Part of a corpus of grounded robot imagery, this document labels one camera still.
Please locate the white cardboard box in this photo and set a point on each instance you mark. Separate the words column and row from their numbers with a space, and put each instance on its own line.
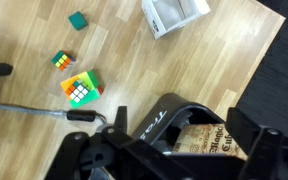
column 157, row 25

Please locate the small green cube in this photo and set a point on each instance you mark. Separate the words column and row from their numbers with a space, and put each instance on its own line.
column 78, row 20

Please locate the small multicolour puzzle cube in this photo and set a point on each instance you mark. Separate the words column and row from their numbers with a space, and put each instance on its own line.
column 63, row 60

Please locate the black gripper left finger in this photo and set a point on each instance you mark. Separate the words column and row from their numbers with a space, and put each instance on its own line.
column 121, row 121

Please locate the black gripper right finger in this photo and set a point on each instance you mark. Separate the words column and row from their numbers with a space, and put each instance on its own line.
column 244, row 133

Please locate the black trash bin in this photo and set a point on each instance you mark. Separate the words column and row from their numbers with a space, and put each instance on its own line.
column 157, row 116

